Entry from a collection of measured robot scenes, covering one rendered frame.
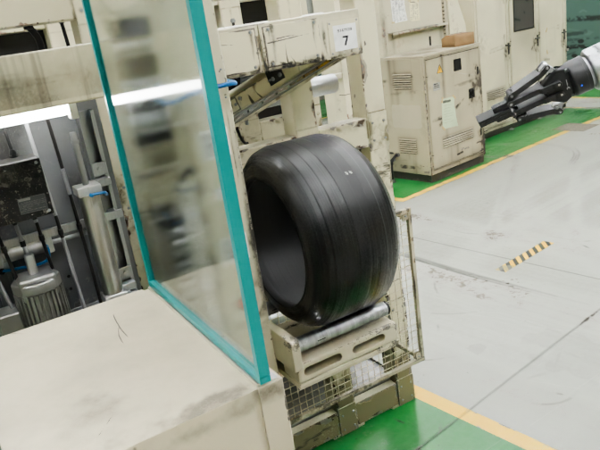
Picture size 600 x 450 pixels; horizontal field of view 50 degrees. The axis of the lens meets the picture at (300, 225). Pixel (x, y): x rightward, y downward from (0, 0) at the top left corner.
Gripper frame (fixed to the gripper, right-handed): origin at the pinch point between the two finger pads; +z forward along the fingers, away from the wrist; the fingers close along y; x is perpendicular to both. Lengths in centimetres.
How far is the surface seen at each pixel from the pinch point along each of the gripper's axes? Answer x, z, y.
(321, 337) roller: -5, 65, -48
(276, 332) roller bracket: -5, 75, -40
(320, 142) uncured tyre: -37, 42, -8
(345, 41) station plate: -79, 26, -2
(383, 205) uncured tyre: -18.7, 33.0, -24.2
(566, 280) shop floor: -163, -23, -241
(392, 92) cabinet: -464, 34, -230
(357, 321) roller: -11, 55, -54
